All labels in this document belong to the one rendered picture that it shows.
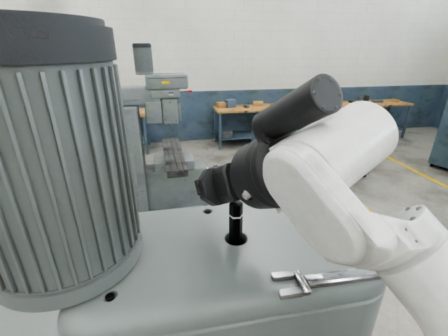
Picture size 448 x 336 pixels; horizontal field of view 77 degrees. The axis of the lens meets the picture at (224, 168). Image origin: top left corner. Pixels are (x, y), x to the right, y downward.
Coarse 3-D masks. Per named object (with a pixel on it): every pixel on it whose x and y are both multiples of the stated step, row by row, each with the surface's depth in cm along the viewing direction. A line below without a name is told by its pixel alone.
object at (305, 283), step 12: (276, 276) 38; (288, 276) 38; (300, 276) 38; (312, 276) 38; (324, 276) 38; (336, 276) 38; (348, 276) 38; (360, 276) 38; (372, 276) 38; (288, 288) 36; (300, 288) 36; (312, 288) 37
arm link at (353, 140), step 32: (288, 96) 25; (320, 96) 23; (256, 128) 30; (288, 128) 27; (320, 128) 24; (352, 128) 24; (384, 128) 25; (256, 160) 29; (352, 160) 23; (256, 192) 31
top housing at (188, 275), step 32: (160, 224) 51; (192, 224) 51; (224, 224) 51; (256, 224) 51; (288, 224) 51; (160, 256) 43; (192, 256) 43; (224, 256) 43; (256, 256) 43; (288, 256) 43; (320, 256) 43; (128, 288) 37; (160, 288) 37; (192, 288) 37; (224, 288) 37; (256, 288) 37; (320, 288) 38; (352, 288) 38; (384, 288) 40; (64, 320) 34; (96, 320) 33; (128, 320) 34; (160, 320) 34; (192, 320) 35; (224, 320) 35; (256, 320) 37; (288, 320) 38; (320, 320) 39; (352, 320) 40
